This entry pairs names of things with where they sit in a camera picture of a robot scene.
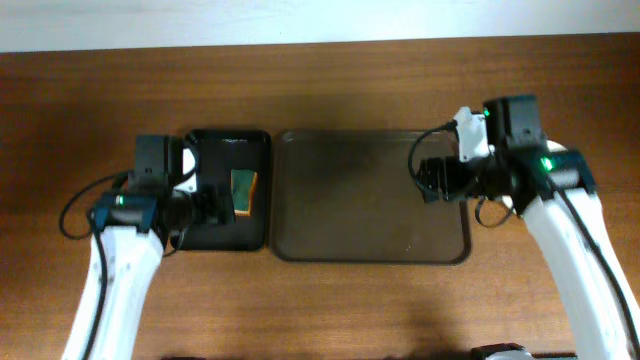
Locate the brown serving tray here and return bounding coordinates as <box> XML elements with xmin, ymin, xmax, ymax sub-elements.
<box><xmin>269</xmin><ymin>129</ymin><xmax>472</xmax><ymax>265</ymax></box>

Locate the black small tray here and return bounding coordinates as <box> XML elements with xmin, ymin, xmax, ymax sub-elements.
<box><xmin>171</xmin><ymin>129</ymin><xmax>271</xmax><ymax>251</ymax></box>

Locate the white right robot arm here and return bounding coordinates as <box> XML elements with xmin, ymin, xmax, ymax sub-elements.
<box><xmin>407</xmin><ymin>95</ymin><xmax>639</xmax><ymax>359</ymax></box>

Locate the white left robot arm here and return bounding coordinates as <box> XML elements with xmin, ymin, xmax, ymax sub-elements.
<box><xmin>63</xmin><ymin>135</ymin><xmax>235</xmax><ymax>359</ymax></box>

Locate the orange green sponge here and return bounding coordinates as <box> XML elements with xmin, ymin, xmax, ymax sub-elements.
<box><xmin>231</xmin><ymin>169</ymin><xmax>258</xmax><ymax>216</ymax></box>

